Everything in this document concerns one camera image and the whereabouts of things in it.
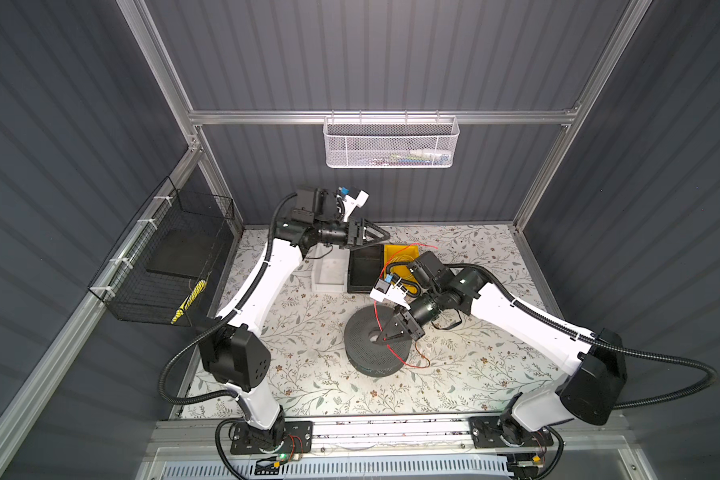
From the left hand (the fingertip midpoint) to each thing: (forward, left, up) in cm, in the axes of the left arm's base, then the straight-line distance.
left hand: (385, 239), depth 70 cm
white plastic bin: (+18, +16, -35) cm, 42 cm away
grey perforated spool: (-18, +5, -28) cm, 33 cm away
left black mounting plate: (-34, +23, -33) cm, 53 cm away
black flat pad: (+5, +52, -7) cm, 52 cm away
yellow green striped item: (-9, +46, -9) cm, 47 cm away
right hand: (-21, +2, -12) cm, 24 cm away
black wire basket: (-8, +58, -7) cm, 59 cm away
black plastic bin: (+18, +4, -34) cm, 38 cm away
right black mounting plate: (-36, -24, -33) cm, 54 cm away
